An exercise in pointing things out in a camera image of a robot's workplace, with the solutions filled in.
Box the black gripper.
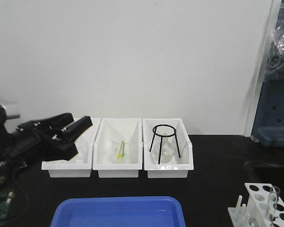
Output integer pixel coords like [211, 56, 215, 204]
[8, 113, 93, 163]

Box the clear glass test tube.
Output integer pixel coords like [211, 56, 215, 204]
[266, 186, 281, 222]

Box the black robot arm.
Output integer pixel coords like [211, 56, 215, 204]
[0, 104, 93, 187]

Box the white test tube rack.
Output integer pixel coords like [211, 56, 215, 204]
[228, 183, 284, 227]

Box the small glass beakers cluster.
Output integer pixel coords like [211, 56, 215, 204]
[74, 139, 88, 163]

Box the left white storage bin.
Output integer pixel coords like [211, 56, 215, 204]
[41, 118, 101, 178]

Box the white storage bin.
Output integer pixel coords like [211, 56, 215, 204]
[93, 118, 143, 178]
[41, 118, 101, 178]
[142, 118, 194, 178]

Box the middle white storage bin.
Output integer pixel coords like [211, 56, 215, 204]
[93, 118, 143, 178]

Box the glass beaker with droppers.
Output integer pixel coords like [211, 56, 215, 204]
[111, 133, 133, 164]

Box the yellow plastic dropper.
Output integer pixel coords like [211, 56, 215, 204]
[117, 142, 123, 158]

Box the green plastic dropper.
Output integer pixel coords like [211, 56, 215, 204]
[121, 141, 125, 157]

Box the green circuit board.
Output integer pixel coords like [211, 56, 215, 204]
[0, 187, 15, 226]

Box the glass flask under tripod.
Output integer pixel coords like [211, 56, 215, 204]
[150, 133, 175, 165]

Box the right white storage bin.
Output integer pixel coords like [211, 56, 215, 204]
[142, 118, 194, 178]

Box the blue plastic tray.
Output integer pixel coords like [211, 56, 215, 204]
[51, 196, 186, 227]

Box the dark blue perforated crate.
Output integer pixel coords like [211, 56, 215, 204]
[251, 80, 284, 147]

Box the clear plastic wrap bag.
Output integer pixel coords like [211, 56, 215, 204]
[264, 18, 284, 81]

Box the black cable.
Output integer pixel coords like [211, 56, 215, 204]
[4, 163, 30, 219]

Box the black wire tripod stand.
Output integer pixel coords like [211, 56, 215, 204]
[149, 124, 182, 158]

